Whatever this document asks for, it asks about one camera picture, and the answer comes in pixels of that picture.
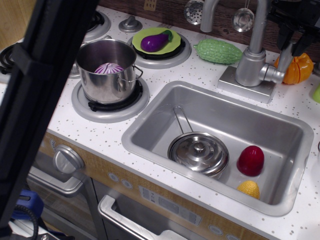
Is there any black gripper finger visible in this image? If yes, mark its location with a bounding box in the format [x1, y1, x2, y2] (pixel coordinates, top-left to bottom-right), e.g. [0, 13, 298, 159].
[277, 24, 295, 51]
[291, 34, 314, 57]

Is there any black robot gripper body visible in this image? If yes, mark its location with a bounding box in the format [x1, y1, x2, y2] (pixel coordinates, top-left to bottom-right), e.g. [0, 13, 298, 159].
[267, 0, 320, 38]

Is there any silver faucet lever handle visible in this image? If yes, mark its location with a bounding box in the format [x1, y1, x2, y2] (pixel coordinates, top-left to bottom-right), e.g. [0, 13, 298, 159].
[258, 41, 295, 84]

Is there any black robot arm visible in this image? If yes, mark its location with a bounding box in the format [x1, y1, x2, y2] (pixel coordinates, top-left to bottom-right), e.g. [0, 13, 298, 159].
[0, 0, 320, 239]

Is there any orange toy pumpkin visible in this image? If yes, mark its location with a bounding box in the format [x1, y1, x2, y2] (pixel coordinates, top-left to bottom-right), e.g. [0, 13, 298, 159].
[282, 53, 314, 85]

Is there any silver hanging ladle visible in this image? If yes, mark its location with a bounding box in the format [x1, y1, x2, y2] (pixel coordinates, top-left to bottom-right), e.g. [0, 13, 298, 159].
[231, 0, 255, 33]

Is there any green toy cup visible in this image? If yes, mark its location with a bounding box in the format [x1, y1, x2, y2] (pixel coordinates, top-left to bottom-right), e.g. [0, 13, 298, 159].
[312, 84, 320, 103]

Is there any silver toy faucet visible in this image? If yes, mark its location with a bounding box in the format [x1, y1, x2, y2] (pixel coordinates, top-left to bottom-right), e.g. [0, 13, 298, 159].
[199, 0, 277, 105]

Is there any green toy bitter melon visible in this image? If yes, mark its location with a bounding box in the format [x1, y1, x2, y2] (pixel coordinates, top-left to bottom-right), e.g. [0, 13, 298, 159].
[193, 39, 243, 65]

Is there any silver slotted ladle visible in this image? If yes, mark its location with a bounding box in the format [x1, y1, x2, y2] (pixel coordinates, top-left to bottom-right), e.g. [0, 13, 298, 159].
[183, 0, 204, 25]

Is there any back right stove burner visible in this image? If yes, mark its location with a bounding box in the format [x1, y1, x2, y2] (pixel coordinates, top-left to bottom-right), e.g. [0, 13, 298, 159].
[127, 31, 192, 70]

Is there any stove burner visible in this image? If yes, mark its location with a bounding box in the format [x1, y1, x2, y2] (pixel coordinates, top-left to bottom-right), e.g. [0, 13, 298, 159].
[71, 79, 150, 124]
[0, 44, 15, 84]
[83, 10, 111, 43]
[127, 31, 192, 70]

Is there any lime green plate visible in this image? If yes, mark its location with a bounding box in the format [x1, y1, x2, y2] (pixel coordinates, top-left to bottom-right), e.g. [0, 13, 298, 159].
[131, 27, 182, 55]

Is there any red toy pepper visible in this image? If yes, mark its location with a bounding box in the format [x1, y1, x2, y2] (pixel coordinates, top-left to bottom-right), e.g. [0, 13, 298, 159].
[236, 145, 265, 177]

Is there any purple toy eggplant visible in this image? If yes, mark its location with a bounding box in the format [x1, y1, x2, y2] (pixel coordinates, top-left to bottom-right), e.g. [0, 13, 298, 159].
[140, 30, 173, 53]

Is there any steel saucepan with lid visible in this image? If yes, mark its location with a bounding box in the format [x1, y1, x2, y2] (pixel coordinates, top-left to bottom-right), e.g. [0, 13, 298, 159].
[167, 106, 229, 180]

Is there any yellow toy corn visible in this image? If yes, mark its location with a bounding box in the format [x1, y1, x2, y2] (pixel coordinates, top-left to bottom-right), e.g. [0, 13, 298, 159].
[236, 180, 260, 200]

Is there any silver back stove knob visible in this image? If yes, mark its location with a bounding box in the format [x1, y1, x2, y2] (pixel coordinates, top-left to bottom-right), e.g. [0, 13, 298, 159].
[118, 15, 143, 33]

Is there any silver stove knob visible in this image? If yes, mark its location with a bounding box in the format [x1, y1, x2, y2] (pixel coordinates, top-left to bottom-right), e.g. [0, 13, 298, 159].
[68, 63, 80, 79]
[118, 15, 143, 33]

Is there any silver sink basin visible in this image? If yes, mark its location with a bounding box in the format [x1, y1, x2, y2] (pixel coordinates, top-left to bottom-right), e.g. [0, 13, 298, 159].
[121, 81, 314, 216]

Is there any purple white toy onion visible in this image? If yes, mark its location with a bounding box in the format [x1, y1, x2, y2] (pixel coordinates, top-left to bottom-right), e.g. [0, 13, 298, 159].
[94, 62, 124, 74]

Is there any back left stove burner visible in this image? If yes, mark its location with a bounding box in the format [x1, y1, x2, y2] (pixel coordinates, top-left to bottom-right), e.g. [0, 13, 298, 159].
[83, 10, 111, 43]

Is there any steel stock pot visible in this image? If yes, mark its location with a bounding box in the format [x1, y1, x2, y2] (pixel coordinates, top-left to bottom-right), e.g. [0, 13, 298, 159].
[75, 39, 143, 105]

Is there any front right stove burner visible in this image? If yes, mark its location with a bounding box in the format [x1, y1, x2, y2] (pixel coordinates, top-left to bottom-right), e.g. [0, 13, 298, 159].
[71, 79, 150, 124]

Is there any silver middle stove knob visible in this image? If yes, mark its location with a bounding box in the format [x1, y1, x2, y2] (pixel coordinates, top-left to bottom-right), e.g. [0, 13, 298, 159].
[68, 63, 80, 79]

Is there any silver oven dial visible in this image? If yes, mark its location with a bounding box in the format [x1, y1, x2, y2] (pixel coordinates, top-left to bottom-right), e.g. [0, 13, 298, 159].
[52, 144, 85, 174]

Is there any front left stove burner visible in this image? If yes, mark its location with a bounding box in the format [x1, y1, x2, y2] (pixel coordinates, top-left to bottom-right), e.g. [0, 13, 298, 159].
[0, 44, 15, 84]

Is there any blue clamp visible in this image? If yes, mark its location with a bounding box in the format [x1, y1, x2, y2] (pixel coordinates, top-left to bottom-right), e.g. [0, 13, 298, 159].
[11, 189, 44, 220]

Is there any grey dishwasher door handle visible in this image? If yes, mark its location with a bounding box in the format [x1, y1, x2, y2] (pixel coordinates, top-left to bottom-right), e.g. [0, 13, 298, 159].
[97, 195, 186, 240]

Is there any grey oven door handle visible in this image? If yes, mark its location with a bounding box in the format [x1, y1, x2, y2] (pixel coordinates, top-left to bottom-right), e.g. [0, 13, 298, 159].
[28, 166, 84, 198]

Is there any black braided cable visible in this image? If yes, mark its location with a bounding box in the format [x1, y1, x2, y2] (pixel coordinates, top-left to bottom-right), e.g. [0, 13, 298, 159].
[13, 204, 42, 240]

